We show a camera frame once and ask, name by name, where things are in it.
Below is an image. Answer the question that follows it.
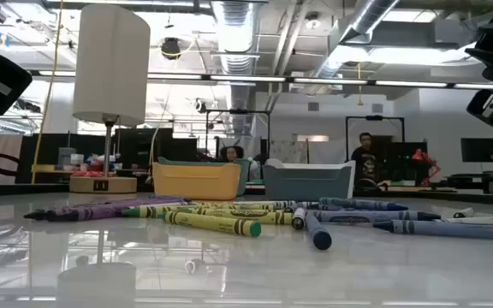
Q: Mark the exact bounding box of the blue-grey plastic bin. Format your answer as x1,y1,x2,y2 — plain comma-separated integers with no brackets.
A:
262,164,353,202

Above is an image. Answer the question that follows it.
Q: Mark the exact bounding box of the yellow plastic bin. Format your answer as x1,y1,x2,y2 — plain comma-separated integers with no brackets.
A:
151,161,242,201

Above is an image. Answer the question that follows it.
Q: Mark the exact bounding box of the black monitor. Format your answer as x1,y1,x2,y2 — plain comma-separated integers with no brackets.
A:
460,137,493,163

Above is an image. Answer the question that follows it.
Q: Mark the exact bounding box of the black ceiling dome camera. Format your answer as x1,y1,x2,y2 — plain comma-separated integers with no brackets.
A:
160,37,182,60

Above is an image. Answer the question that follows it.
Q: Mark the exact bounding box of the white plastic bin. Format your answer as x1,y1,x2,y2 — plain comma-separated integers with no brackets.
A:
265,157,357,198

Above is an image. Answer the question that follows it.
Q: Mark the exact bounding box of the black desk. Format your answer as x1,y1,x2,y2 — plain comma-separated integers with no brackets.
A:
441,169,493,196

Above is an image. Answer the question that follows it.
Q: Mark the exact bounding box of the teal plastic bin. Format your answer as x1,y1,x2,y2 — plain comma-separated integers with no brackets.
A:
157,156,251,197

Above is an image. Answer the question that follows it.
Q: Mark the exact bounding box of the silver ventilation duct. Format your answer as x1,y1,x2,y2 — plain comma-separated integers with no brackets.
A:
211,0,257,133
314,0,401,80

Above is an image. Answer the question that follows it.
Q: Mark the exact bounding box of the red desk lamp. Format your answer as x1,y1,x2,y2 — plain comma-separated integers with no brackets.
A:
411,148,443,187

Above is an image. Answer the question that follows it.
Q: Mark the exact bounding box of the black frame stand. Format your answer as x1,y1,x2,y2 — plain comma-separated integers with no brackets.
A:
205,109,272,160
345,115,407,172

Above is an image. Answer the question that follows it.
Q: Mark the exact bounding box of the yellow cable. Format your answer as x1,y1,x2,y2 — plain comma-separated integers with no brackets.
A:
30,0,66,185

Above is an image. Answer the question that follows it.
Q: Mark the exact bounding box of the white table lamp wooden base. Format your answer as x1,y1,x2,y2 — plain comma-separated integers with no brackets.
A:
68,3,151,194

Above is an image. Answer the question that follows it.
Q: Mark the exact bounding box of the person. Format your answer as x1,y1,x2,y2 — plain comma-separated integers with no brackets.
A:
219,145,246,163
350,131,381,183

